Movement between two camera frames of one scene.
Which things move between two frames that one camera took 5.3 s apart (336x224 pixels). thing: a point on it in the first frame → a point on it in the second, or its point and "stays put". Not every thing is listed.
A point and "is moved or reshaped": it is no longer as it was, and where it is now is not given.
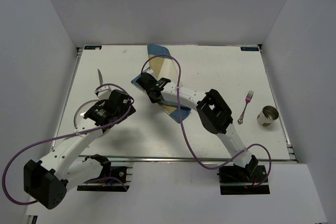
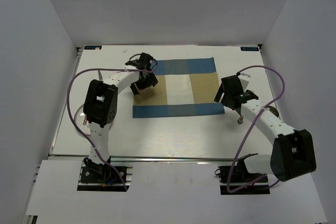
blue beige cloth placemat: [166, 67] is moved or reshaped
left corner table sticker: [93, 48] stays put
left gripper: [128, 110] → [151, 80]
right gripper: [153, 100] → [219, 95]
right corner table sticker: [251, 49] stays put
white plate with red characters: [81, 123] stays put
